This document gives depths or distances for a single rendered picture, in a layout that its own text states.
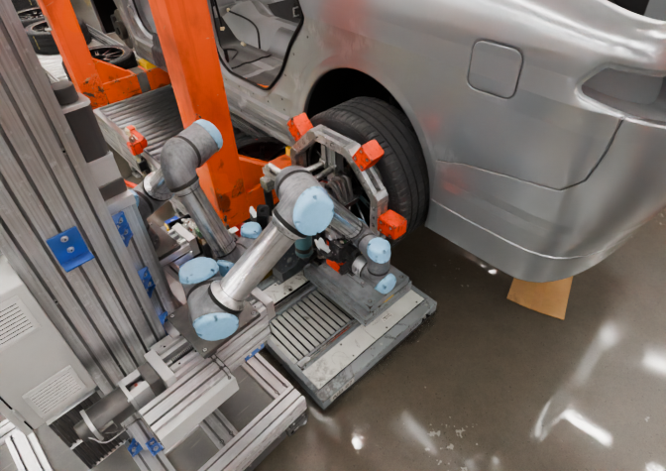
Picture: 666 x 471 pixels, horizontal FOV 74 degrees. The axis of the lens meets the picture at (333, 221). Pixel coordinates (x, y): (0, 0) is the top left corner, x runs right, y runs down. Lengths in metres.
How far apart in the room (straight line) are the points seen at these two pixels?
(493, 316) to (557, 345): 0.33
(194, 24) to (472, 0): 0.99
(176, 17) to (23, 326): 1.13
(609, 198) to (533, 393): 1.18
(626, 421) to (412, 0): 1.98
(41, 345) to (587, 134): 1.55
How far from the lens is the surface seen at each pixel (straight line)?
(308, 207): 1.11
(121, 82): 3.94
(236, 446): 1.96
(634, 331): 2.86
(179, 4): 1.85
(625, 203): 1.56
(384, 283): 1.49
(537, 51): 1.39
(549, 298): 2.80
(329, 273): 2.42
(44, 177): 1.22
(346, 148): 1.69
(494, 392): 2.36
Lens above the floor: 1.99
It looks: 40 degrees down
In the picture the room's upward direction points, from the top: 3 degrees counter-clockwise
